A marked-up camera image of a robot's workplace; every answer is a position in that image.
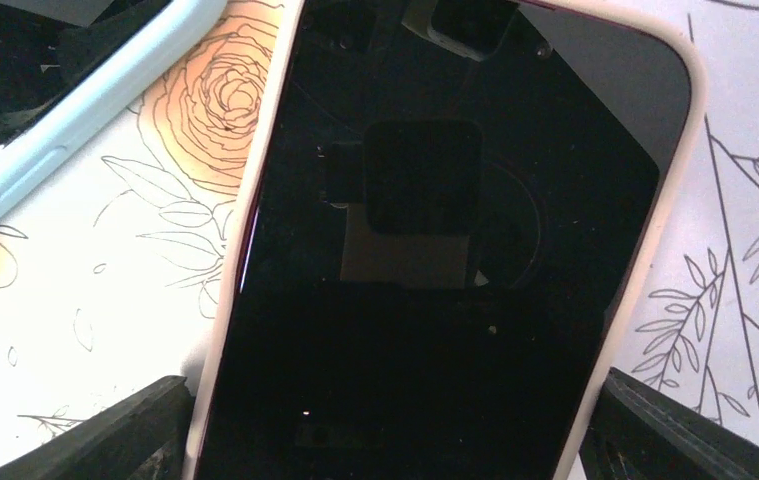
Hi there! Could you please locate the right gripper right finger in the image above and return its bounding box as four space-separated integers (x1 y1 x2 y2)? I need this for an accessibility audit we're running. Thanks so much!
580 368 759 480

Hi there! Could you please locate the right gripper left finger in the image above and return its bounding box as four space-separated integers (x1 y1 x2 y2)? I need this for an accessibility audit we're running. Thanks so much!
0 375 194 479

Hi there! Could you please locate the phone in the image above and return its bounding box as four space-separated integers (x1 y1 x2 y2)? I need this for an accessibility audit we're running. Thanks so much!
182 1 705 479
0 0 225 219

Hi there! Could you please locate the floral patterned mat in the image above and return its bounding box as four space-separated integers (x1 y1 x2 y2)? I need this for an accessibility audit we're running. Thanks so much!
0 1 759 467

